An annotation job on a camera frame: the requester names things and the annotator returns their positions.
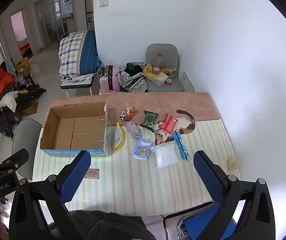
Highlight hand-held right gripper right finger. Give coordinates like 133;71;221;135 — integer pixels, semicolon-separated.
193;150;276;240

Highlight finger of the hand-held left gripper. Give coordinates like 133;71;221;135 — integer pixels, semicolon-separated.
0;149;29;175

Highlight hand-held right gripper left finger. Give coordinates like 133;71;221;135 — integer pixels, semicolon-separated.
9;150;92;240

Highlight blue stick packet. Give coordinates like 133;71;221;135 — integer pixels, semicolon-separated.
172;129;191;162

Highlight white powder bag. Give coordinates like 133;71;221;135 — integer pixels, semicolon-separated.
150;144;179;169

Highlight yellow rimmed silver packet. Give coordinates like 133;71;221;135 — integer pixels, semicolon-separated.
112;122;126;151

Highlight red snack packet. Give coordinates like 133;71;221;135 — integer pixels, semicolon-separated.
159;114;178;133

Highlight blue white tissue pack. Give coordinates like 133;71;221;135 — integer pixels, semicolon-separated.
132;138;153;160

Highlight grey sock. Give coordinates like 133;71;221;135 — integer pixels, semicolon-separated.
124;121;143;139

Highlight orange panda snack packet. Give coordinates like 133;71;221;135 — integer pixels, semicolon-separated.
119;107;135;121

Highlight green snack packet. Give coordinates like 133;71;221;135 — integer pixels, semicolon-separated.
139;110;159;130

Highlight grey round chair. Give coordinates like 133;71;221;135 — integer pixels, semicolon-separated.
11;119;43;182

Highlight black folded stands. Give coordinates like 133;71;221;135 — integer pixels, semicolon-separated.
0;84;46;138

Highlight small brown cardboard box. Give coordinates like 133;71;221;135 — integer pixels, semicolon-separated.
22;99;39;117

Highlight white goose plush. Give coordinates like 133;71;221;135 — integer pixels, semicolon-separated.
0;91;20;113

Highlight person's dark fleece clothing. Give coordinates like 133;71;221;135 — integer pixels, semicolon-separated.
48;210;156;240

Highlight light blue cloth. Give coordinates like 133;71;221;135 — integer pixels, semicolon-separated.
5;58;17;74

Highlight black white bench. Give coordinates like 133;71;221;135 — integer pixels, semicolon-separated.
60;74;96;98

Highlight yellow cardboard box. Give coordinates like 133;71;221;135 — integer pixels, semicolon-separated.
16;57;31;75

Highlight white leaning panel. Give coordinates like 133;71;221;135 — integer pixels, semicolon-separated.
180;71;196;93

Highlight pink suitcase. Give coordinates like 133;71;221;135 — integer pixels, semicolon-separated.
99;65;121;92

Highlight white tissue box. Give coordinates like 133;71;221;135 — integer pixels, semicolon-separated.
147;72;169;86

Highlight patterned tote bag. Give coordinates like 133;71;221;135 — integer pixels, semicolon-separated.
117;62;148;93

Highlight plaid folded quilt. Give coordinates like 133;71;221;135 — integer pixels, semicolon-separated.
59;31;103;77

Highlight yellow plastic bag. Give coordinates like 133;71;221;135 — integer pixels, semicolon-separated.
143;64;156;79

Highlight grey padded chair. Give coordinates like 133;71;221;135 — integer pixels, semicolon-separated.
146;43;185;93

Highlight glass sliding door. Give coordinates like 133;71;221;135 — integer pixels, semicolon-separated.
33;0;77;50

